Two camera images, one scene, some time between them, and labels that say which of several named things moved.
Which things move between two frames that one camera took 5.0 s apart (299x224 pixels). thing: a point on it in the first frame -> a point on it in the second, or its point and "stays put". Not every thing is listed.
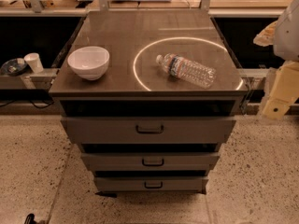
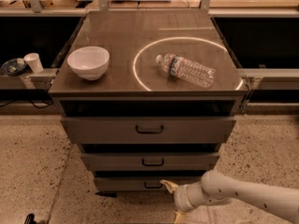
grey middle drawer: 149,161 stays put
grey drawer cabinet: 150,97 stays put
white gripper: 288,36 -> 181,199
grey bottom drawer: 150,186 stays put
